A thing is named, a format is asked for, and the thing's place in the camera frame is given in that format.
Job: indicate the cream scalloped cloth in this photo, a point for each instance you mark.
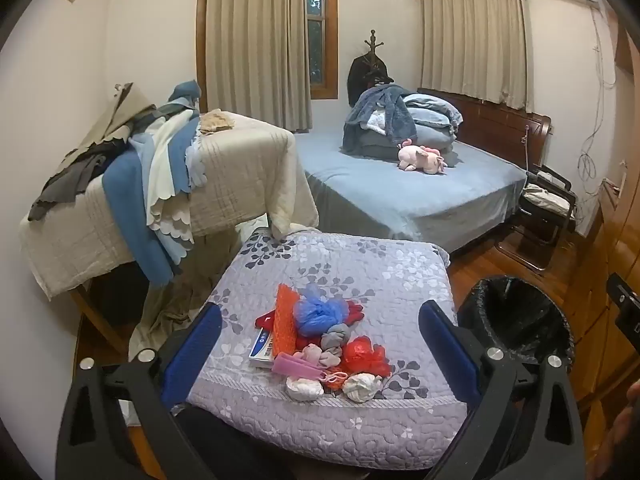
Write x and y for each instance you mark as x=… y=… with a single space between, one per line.
x=162 y=170

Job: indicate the beige sheet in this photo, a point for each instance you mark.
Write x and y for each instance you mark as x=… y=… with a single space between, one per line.
x=190 y=285

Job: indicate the person's right hand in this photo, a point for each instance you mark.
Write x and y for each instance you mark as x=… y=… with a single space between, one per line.
x=627 y=425

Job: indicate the wooden coat rack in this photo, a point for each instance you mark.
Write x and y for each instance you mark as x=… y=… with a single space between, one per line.
x=372 y=45

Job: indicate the white paper sheet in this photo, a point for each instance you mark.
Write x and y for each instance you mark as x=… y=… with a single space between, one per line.
x=131 y=415

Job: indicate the grey floral quilt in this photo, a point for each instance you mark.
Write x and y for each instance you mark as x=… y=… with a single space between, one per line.
x=350 y=270

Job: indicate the pale scalloped felt piece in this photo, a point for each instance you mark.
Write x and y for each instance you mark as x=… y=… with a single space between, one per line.
x=197 y=165

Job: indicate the knotted grey sock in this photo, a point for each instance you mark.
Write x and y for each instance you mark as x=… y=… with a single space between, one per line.
x=334 y=337

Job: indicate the black-lined trash bin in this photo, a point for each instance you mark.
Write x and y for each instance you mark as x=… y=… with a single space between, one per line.
x=520 y=320

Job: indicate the blue and cream cloths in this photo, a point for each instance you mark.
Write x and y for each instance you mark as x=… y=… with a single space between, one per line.
x=125 y=195

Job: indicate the blue plastic bag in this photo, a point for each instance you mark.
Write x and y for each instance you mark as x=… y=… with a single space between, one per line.
x=315 y=315

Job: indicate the pink plush toy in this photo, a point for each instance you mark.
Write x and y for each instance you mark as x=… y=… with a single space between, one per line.
x=422 y=157

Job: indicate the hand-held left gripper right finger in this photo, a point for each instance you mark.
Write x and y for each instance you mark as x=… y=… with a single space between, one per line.
x=445 y=350

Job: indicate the stack of folded blankets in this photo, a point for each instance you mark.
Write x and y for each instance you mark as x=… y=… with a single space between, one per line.
x=432 y=120

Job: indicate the wooden framed window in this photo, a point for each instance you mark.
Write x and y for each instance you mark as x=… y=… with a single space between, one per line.
x=331 y=40

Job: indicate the dark coat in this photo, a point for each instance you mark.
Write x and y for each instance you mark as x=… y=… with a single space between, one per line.
x=362 y=77

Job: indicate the wide beige curtain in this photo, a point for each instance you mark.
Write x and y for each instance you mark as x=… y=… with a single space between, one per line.
x=255 y=50

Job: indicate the blue and white box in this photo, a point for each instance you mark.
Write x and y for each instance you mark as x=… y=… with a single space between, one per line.
x=261 y=347

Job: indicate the beige quilted table cover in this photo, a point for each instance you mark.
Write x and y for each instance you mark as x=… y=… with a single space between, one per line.
x=240 y=175

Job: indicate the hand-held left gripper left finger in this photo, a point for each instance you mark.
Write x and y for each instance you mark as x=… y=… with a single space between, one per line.
x=192 y=355

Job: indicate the blue fleece robe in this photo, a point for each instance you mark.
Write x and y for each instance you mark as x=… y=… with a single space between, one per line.
x=385 y=110

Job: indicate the blue scalloped felt cloth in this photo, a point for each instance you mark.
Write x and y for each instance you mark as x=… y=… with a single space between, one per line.
x=180 y=160

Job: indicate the pink comb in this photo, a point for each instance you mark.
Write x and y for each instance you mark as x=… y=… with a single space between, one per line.
x=295 y=366

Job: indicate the red knitted glove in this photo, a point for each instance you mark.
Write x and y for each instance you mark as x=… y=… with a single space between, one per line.
x=356 y=312

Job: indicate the wooden table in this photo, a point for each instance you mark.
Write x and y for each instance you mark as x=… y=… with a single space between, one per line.
x=100 y=320

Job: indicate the black folding chair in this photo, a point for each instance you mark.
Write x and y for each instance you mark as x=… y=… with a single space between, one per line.
x=530 y=240

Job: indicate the white tissue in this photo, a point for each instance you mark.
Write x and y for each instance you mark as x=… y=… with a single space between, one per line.
x=302 y=389
x=361 y=387

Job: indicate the dark wooden headboard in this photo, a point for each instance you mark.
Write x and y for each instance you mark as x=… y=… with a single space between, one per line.
x=500 y=120

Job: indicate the white wall hook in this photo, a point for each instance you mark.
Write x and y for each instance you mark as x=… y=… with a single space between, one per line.
x=119 y=89

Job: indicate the bed with blue sheet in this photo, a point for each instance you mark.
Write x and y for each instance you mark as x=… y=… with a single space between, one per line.
x=400 y=195

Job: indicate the tan lace cloth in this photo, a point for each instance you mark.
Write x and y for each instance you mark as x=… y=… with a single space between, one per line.
x=215 y=120

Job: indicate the orange mesh sponge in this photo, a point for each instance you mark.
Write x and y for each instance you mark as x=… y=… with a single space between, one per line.
x=285 y=320

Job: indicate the grey cloth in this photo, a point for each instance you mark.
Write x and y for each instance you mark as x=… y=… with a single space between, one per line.
x=70 y=180

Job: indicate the light blue scalloped cloth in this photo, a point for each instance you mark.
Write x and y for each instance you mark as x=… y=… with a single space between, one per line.
x=145 y=150

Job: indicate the pale chair cushion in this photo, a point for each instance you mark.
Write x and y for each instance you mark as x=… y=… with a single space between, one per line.
x=547 y=200

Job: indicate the red plastic bag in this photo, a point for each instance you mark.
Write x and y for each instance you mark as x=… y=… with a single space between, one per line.
x=362 y=355

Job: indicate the dark blue cloth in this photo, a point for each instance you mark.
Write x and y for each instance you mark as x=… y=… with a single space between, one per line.
x=185 y=91

